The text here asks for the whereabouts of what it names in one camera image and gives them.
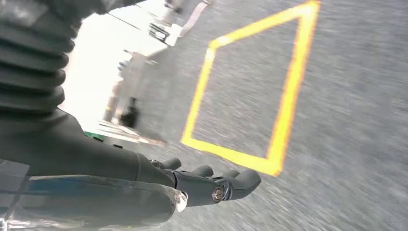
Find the yellow floor tape square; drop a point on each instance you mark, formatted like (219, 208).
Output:
(290, 95)

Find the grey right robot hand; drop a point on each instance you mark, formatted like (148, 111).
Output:
(79, 150)

